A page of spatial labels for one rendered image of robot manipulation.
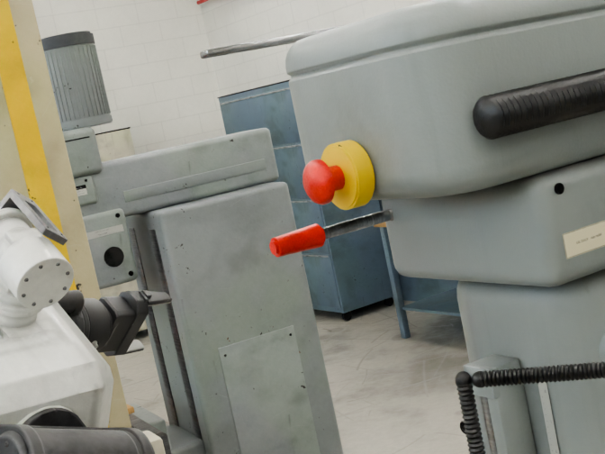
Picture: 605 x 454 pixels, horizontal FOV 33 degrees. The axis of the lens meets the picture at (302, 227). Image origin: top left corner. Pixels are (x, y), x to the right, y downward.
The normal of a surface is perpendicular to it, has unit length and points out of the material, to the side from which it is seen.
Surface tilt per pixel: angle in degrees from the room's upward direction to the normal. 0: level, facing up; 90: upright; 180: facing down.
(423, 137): 90
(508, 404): 90
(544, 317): 90
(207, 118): 90
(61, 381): 75
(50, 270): 124
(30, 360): 34
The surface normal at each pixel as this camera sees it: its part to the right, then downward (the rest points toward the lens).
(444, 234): -0.84, 0.23
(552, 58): 0.51, 0.00
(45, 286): 0.61, 0.52
